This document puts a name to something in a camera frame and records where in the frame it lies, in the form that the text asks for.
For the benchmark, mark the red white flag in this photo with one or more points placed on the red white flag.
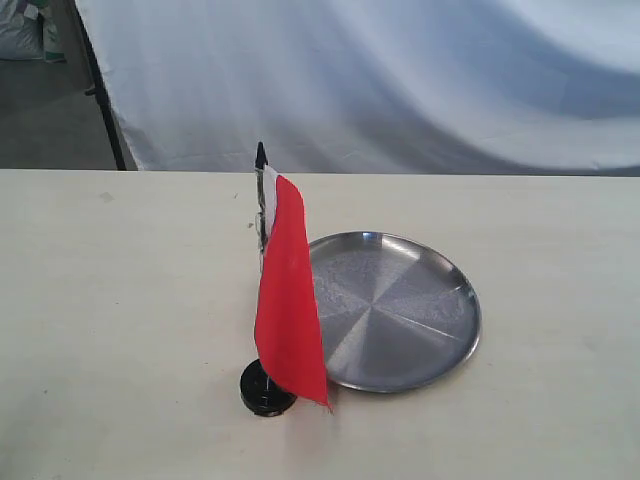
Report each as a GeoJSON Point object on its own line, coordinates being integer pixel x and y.
{"type": "Point", "coordinates": [287, 329]}

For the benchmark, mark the black round flag base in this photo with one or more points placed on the black round flag base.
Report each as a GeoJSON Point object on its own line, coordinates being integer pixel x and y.
{"type": "Point", "coordinates": [261, 395]}

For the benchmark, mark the round stainless steel plate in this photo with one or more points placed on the round stainless steel plate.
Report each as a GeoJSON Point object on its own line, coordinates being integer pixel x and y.
{"type": "Point", "coordinates": [395, 315]}

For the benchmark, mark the white backdrop cloth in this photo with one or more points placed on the white backdrop cloth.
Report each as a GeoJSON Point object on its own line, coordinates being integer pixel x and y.
{"type": "Point", "coordinates": [453, 87]}

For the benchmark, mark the black backdrop stand pole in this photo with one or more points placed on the black backdrop stand pole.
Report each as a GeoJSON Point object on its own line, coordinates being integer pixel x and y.
{"type": "Point", "coordinates": [98, 91]}

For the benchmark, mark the white sack in background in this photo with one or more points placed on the white sack in background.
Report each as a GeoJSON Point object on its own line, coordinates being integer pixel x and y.
{"type": "Point", "coordinates": [28, 32]}

